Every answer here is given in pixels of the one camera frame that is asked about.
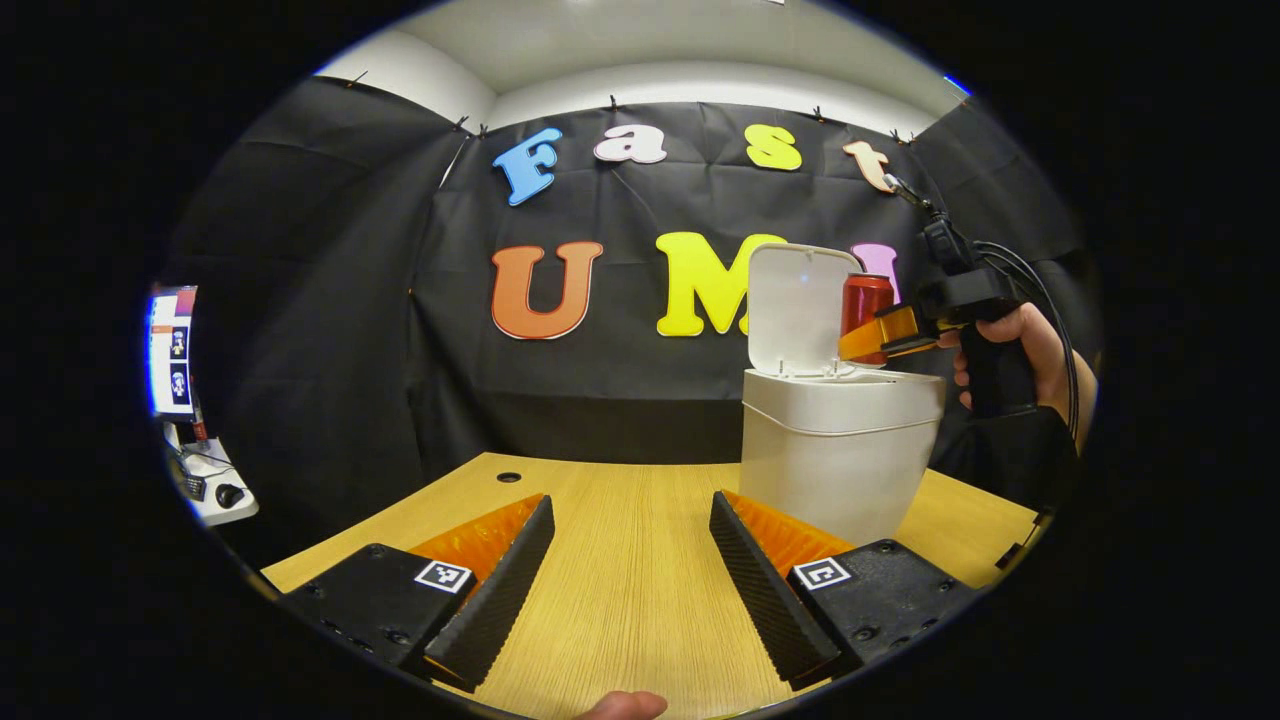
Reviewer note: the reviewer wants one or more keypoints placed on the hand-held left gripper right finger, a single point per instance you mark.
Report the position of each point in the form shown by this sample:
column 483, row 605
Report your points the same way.
column 765, row 600

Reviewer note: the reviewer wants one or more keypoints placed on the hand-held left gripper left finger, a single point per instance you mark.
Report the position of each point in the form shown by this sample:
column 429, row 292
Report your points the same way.
column 495, row 600

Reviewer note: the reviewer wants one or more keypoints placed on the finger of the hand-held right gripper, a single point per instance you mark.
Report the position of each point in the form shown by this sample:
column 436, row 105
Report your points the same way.
column 880, row 335

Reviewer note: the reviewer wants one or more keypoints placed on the red pop can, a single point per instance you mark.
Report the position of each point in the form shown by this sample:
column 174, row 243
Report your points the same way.
column 865, row 295

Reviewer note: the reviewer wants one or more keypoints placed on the white desktop garbage bin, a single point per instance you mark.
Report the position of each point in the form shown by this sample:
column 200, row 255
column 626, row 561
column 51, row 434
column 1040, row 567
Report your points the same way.
column 830, row 450

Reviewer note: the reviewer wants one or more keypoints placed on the wooden desktop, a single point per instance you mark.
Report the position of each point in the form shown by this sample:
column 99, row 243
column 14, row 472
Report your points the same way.
column 620, row 580

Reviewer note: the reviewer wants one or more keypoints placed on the black backdrop cloth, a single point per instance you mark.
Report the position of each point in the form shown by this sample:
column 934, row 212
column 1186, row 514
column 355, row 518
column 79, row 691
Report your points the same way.
column 560, row 400

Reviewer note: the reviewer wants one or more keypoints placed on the black computer mouse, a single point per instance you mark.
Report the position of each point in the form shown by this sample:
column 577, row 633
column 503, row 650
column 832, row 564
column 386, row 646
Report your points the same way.
column 230, row 495

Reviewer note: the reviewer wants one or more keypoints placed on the white side desk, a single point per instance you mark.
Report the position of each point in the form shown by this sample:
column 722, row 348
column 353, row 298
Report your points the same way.
column 215, row 512

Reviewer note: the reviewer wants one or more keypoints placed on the computer monitor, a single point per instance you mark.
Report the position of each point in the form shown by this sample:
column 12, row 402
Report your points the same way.
column 170, row 350

